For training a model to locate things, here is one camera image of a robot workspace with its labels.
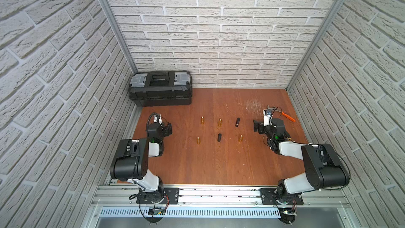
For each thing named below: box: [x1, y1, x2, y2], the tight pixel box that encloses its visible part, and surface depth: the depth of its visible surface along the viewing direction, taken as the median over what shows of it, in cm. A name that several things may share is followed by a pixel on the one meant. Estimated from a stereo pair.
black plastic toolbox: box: [128, 70, 193, 108], surface depth 101 cm
